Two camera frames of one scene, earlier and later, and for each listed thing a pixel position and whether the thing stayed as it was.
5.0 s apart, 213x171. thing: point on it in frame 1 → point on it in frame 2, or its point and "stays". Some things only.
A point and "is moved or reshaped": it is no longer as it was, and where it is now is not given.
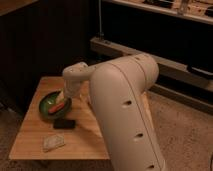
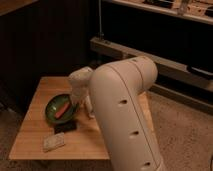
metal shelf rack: [177, 33] stays
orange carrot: [56, 108] → [64, 109]
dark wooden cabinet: [40, 38] stays
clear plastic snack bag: [53, 141] stays
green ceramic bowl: [55, 105] is moved or reshaped
